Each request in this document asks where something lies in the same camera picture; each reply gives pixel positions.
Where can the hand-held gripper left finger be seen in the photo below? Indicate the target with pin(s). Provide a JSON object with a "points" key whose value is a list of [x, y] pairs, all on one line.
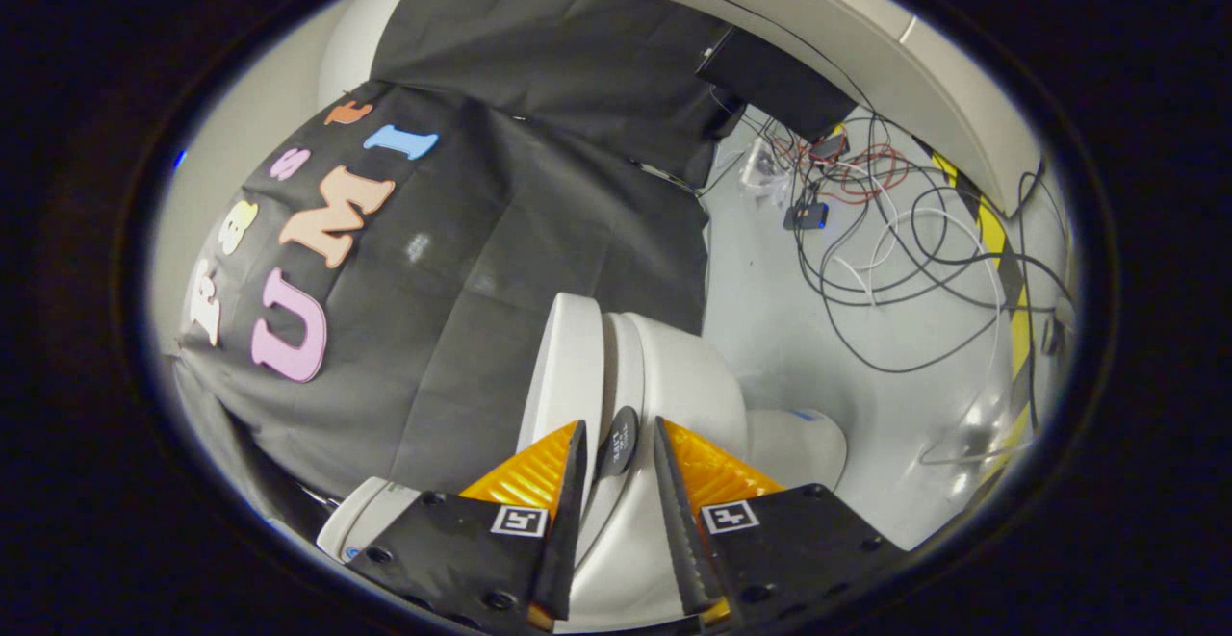
{"points": [[563, 540]]}

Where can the white toilet lid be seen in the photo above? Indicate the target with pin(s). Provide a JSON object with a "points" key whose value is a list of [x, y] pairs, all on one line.
{"points": [[568, 367]]}

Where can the black backdrop cloth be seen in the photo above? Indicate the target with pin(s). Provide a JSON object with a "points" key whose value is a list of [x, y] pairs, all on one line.
{"points": [[481, 232]]}

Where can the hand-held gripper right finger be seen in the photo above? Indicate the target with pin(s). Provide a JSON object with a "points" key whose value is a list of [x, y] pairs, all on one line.
{"points": [[683, 540]]}

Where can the small black blue device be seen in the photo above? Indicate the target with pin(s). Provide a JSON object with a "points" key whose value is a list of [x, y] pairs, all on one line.
{"points": [[807, 216]]}

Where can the yellow black floor tape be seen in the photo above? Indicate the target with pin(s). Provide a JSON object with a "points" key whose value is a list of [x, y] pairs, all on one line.
{"points": [[1001, 251]]}

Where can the white toilet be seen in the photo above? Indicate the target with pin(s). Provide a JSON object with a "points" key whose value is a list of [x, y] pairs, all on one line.
{"points": [[683, 376]]}

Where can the white curved panel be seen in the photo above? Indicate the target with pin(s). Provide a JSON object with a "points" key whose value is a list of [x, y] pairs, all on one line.
{"points": [[866, 30]]}

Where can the black box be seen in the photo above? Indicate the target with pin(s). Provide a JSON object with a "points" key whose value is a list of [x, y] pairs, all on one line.
{"points": [[770, 78]]}

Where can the clear plastic bag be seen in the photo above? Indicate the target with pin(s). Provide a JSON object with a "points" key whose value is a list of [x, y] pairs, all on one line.
{"points": [[765, 169]]}

